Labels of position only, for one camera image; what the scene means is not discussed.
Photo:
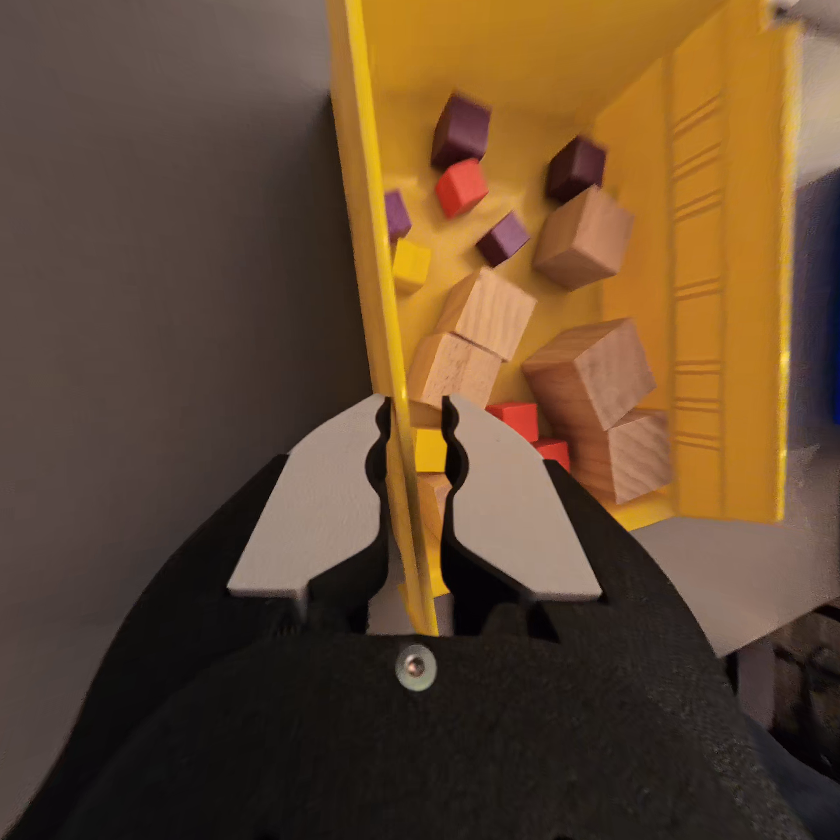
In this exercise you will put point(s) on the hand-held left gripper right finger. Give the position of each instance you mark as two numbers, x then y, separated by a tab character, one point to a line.
518	525

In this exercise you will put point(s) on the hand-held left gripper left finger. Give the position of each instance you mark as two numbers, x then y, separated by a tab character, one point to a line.
308	525

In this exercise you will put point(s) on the pile of wooden cubes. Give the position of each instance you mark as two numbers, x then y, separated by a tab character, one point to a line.
577	374

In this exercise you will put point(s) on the blue plastic bin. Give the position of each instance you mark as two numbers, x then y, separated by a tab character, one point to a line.
817	295

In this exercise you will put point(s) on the yellow plastic bin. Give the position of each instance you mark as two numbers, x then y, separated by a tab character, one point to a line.
525	52

